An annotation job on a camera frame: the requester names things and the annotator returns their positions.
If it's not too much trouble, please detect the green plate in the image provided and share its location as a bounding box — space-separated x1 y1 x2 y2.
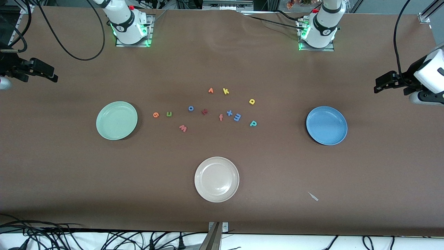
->
96 101 138 141

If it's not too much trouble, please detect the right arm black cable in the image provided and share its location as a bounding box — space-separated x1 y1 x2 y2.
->
33 0 105 61

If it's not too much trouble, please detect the black cable on table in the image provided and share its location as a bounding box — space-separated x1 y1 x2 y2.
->
248 15 301 27

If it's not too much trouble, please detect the black looped cable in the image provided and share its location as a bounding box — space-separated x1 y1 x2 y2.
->
0 0 32 53

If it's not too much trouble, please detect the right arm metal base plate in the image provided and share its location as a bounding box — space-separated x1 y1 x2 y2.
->
116 14 153 47

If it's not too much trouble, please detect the aluminium frame profile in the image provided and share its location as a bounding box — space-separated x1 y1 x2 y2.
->
7 4 35 45
418 0 444 24

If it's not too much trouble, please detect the black cable tangle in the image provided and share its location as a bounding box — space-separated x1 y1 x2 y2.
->
101 231 208 250
0 214 84 250

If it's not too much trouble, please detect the grey metal rail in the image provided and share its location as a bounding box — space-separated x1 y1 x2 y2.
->
202 0 254 11

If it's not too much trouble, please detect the brown paper table cover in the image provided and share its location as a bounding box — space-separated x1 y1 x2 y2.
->
0 5 444 236

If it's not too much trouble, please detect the beige plate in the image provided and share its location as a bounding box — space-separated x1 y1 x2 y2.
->
194 157 240 203

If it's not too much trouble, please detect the blue plate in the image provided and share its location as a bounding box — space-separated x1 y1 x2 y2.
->
306 106 348 145

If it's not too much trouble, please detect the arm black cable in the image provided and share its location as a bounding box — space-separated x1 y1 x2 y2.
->
393 0 413 89
33 0 105 61

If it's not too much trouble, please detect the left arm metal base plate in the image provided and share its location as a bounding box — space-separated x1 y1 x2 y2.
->
298 17 335 52

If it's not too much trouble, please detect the metal bracket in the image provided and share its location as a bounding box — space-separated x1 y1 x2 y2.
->
208 222 229 250

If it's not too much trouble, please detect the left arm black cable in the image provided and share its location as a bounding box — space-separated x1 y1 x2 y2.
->
393 0 413 89

